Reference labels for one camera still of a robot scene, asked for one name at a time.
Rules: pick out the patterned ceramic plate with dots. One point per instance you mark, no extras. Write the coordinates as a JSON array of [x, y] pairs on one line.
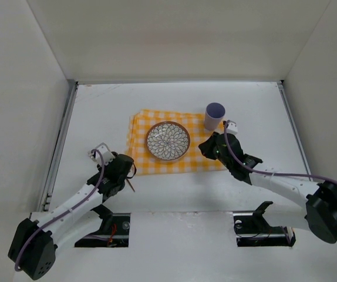
[[167, 141]]

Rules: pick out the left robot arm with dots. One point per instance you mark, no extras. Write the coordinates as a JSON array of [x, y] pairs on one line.
[[36, 243]]

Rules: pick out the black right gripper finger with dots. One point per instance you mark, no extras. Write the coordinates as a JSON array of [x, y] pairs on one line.
[[210, 153], [209, 144]]

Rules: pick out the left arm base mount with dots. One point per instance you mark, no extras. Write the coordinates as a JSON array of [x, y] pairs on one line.
[[113, 231]]

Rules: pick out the lavender paper cup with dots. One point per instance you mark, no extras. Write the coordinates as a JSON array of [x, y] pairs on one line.
[[214, 114]]

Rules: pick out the silver copper fork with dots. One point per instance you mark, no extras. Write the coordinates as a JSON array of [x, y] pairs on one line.
[[92, 155]]

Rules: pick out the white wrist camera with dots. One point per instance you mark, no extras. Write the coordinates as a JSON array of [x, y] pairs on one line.
[[103, 154], [231, 127]]

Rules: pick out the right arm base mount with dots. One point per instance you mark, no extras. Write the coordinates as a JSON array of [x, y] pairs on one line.
[[252, 230]]

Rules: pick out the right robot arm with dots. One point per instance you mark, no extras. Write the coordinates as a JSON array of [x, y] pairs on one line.
[[315, 195]]

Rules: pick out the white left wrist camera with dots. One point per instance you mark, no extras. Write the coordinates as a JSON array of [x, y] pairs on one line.
[[103, 154]]

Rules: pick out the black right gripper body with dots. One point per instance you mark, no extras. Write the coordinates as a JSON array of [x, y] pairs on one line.
[[215, 147]]

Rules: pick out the yellow white checkered cloth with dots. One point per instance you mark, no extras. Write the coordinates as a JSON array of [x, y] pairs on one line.
[[192, 161]]

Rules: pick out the left aluminium table rail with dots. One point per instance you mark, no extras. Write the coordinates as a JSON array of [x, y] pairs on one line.
[[49, 183]]

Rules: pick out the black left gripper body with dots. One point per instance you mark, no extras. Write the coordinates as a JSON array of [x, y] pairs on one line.
[[124, 169]]

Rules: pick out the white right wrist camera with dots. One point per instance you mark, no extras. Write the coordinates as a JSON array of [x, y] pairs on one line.
[[231, 127]]

